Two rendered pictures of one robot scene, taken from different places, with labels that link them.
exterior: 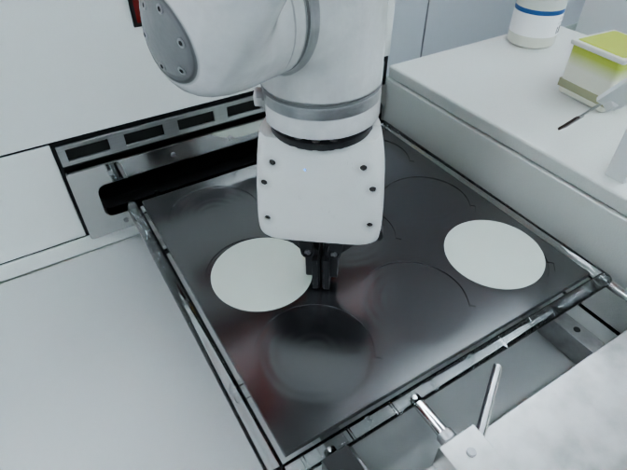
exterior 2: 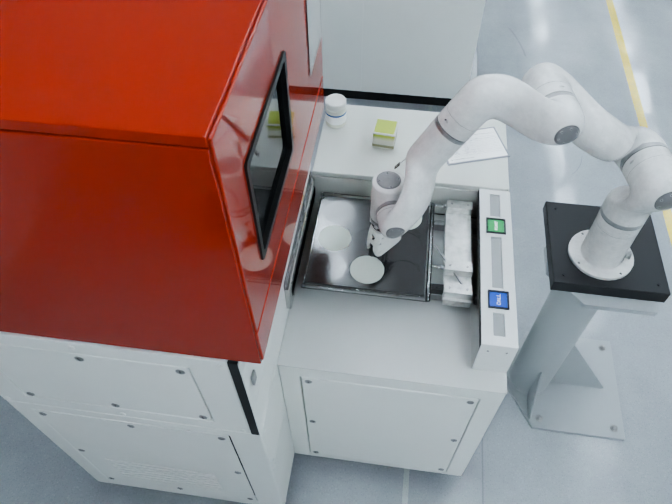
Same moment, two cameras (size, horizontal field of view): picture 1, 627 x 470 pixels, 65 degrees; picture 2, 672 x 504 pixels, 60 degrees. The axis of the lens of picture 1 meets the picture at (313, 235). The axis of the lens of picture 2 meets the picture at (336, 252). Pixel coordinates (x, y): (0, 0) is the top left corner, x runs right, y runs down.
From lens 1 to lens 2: 1.36 m
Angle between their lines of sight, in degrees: 35
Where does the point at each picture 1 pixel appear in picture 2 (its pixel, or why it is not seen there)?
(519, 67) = (349, 142)
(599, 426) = (460, 241)
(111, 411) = (365, 335)
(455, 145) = (358, 187)
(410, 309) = (407, 248)
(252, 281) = (368, 273)
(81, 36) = not seen: hidden behind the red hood
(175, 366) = (362, 314)
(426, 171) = (360, 203)
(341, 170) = not seen: hidden behind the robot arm
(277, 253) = (362, 261)
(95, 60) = not seen: hidden behind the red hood
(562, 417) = (453, 245)
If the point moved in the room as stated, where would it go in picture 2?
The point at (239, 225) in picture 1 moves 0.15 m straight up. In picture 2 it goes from (341, 263) to (341, 231)
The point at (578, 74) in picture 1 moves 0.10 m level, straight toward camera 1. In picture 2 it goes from (379, 141) to (392, 161)
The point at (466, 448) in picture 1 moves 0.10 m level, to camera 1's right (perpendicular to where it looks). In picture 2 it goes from (448, 265) to (467, 244)
